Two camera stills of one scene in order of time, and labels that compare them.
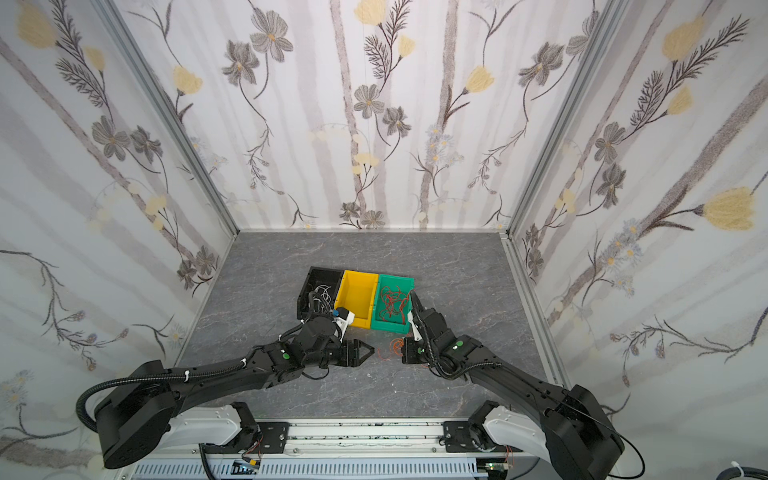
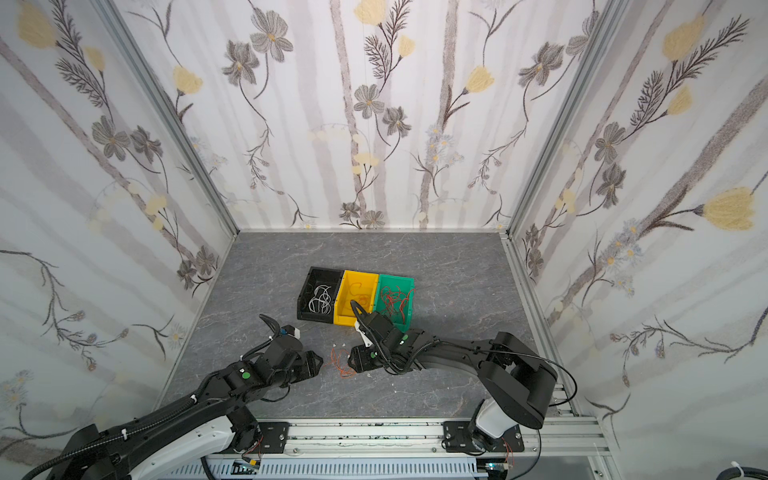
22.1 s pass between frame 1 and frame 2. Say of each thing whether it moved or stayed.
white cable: stayed
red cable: stayed
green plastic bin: stayed
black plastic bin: stayed
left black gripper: moved
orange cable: moved
